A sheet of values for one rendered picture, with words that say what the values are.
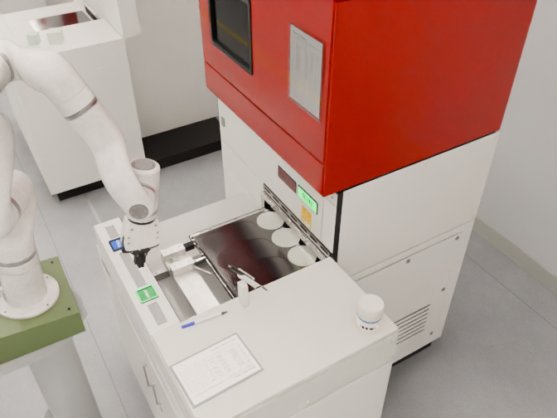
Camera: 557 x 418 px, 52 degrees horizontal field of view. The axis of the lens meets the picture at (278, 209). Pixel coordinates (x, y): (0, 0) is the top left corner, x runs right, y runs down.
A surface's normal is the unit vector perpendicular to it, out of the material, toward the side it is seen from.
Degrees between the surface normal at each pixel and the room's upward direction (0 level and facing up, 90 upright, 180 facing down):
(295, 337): 0
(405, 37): 90
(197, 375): 0
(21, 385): 0
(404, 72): 90
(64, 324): 90
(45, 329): 90
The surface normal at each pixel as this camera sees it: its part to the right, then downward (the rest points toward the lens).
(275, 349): 0.00, -0.77
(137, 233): 0.42, 0.56
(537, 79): -0.86, 0.33
